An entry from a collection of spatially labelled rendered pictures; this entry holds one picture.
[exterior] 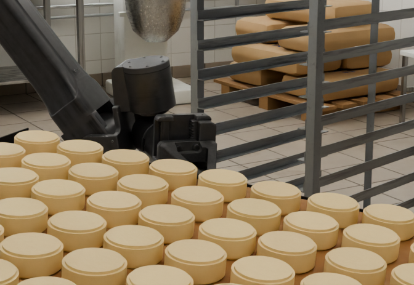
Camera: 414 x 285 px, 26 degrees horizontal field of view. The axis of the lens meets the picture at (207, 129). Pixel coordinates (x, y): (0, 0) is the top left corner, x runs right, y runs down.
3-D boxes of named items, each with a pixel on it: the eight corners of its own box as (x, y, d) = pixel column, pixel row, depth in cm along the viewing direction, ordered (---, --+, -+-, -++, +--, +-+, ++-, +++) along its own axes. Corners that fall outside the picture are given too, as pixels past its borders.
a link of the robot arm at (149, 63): (109, 138, 119) (81, 162, 111) (94, 55, 115) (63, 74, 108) (194, 136, 115) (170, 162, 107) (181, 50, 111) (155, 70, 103)
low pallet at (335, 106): (213, 94, 647) (213, 79, 645) (300, 83, 690) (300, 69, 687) (321, 125, 549) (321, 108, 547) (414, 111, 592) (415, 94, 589)
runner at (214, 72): (203, 80, 272) (203, 71, 271) (197, 79, 274) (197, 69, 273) (330, 57, 317) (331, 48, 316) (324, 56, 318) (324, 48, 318)
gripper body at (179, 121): (208, 201, 104) (187, 181, 111) (213, 116, 102) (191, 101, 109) (154, 205, 102) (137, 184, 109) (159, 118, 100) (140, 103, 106)
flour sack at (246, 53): (228, 63, 620) (228, 41, 616) (275, 57, 643) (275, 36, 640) (296, 77, 562) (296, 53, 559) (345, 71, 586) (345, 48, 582)
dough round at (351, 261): (384, 273, 75) (387, 251, 75) (383, 298, 71) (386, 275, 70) (325, 264, 76) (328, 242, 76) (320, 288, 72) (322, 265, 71)
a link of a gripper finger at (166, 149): (236, 221, 97) (206, 193, 106) (240, 158, 95) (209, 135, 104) (177, 226, 95) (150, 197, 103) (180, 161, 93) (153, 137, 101)
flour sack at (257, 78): (260, 89, 605) (260, 67, 602) (225, 80, 639) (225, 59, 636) (340, 79, 643) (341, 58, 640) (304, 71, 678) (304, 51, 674)
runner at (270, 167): (204, 194, 280) (204, 184, 280) (197, 192, 282) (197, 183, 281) (327, 156, 325) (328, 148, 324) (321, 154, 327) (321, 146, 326)
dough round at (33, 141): (63, 159, 99) (63, 141, 98) (17, 160, 97) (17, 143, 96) (55, 146, 103) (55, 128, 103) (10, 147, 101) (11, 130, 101)
